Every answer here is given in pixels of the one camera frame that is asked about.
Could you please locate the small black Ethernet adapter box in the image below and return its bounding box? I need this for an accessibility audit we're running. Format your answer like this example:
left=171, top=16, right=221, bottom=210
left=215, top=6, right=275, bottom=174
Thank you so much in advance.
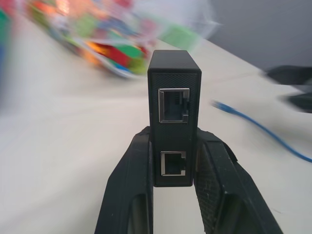
left=147, top=49, right=202, bottom=188

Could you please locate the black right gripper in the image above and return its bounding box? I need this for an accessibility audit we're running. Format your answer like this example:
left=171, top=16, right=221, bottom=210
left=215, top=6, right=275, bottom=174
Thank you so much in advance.
left=264, top=65, right=312, bottom=113

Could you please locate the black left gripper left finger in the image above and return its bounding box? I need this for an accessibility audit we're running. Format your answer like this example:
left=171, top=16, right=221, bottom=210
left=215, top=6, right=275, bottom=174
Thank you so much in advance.
left=94, top=126, right=155, bottom=234

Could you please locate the blue Ethernet cable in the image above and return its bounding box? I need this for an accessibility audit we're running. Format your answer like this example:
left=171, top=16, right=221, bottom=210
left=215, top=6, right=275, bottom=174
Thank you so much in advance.
left=211, top=99, right=312, bottom=163

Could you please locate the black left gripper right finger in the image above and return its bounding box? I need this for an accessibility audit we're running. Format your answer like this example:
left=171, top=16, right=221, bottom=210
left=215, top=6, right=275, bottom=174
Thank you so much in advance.
left=193, top=127, right=284, bottom=234

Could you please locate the clear bag of colourful blocks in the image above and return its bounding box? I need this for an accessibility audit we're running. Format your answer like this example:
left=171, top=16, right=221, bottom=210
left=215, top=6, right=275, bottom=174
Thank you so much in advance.
left=0, top=0, right=220, bottom=80

